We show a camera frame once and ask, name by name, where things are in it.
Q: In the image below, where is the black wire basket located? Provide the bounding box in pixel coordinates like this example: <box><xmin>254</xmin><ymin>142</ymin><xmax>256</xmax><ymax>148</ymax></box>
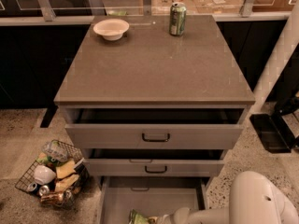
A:
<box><xmin>15</xmin><ymin>140</ymin><xmax>89</xmax><ymax>208</ymax></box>

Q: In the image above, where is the grey middle drawer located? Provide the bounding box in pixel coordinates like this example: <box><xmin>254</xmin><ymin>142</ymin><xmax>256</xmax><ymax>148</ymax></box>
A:
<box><xmin>85</xmin><ymin>149</ymin><xmax>224</xmax><ymax>177</ymax></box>

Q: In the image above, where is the grey drawer cabinet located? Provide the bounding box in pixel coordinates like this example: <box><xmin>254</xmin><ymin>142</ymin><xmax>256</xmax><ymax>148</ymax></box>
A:
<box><xmin>53</xmin><ymin>14</ymin><xmax>256</xmax><ymax>224</ymax></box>

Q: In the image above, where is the white bowl on counter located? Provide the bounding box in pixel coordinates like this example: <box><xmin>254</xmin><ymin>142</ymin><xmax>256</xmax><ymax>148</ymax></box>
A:
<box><xmin>93</xmin><ymin>19</ymin><xmax>130</xmax><ymax>41</ymax></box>

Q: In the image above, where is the green jalapeno chip bag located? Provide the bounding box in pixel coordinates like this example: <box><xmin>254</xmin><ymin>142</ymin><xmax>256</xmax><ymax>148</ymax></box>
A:
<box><xmin>129</xmin><ymin>210</ymin><xmax>150</xmax><ymax>224</ymax></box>

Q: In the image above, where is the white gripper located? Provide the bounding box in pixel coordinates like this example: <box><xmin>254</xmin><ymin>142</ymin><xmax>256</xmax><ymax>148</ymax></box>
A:
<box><xmin>148</xmin><ymin>207</ymin><xmax>191</xmax><ymax>224</ymax></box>

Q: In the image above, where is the silver can in basket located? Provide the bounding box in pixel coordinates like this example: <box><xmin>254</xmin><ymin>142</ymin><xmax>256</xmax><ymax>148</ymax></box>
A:
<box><xmin>37</xmin><ymin>185</ymin><xmax>50</xmax><ymax>197</ymax></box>

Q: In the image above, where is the green soda can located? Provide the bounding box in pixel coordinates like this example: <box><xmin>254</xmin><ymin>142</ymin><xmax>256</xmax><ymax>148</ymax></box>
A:
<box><xmin>169</xmin><ymin>2</ymin><xmax>187</xmax><ymax>36</ymax></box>

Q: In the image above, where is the white bowl in basket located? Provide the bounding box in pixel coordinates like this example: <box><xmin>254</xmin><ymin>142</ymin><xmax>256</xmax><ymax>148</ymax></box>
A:
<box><xmin>34</xmin><ymin>165</ymin><xmax>56</xmax><ymax>185</ymax></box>

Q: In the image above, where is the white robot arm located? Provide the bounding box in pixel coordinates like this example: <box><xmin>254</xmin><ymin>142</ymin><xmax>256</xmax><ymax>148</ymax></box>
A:
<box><xmin>155</xmin><ymin>171</ymin><xmax>299</xmax><ymax>224</ymax></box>

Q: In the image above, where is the grey drawer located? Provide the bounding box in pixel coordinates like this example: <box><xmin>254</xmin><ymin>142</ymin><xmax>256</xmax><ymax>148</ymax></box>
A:
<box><xmin>97</xmin><ymin>176</ymin><xmax>208</xmax><ymax>224</ymax></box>
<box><xmin>85</xmin><ymin>149</ymin><xmax>224</xmax><ymax>177</ymax></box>
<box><xmin>64</xmin><ymin>107</ymin><xmax>247</xmax><ymax>150</ymax></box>

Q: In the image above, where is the grey bottom drawer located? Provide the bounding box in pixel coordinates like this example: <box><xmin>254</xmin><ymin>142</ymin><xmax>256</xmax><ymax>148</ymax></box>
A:
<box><xmin>97</xmin><ymin>176</ymin><xmax>208</xmax><ymax>224</ymax></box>

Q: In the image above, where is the grey top drawer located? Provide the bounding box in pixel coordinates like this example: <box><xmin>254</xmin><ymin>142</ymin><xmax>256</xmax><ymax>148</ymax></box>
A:
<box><xmin>64</xmin><ymin>107</ymin><xmax>247</xmax><ymax>150</ymax></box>

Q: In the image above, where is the white pillar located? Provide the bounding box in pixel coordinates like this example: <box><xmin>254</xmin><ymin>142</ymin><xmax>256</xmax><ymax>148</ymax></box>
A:
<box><xmin>249</xmin><ymin>1</ymin><xmax>299</xmax><ymax>114</ymax></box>

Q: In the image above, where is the yellow sponge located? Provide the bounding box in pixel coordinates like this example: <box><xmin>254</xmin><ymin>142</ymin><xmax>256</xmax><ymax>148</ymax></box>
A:
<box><xmin>56</xmin><ymin>160</ymin><xmax>75</xmax><ymax>179</ymax></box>

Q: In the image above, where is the brown snack bag in basket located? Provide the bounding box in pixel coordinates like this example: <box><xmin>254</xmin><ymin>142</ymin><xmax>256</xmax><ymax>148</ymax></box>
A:
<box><xmin>40</xmin><ymin>192</ymin><xmax>64</xmax><ymax>205</ymax></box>

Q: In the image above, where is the clear plastic bottle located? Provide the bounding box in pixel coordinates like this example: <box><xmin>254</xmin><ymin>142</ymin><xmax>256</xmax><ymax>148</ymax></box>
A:
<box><xmin>42</xmin><ymin>140</ymin><xmax>68</xmax><ymax>162</ymax></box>

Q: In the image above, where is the black tray on floor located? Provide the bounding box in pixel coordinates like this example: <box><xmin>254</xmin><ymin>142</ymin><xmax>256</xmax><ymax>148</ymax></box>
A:
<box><xmin>249</xmin><ymin>113</ymin><xmax>299</xmax><ymax>153</ymax></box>

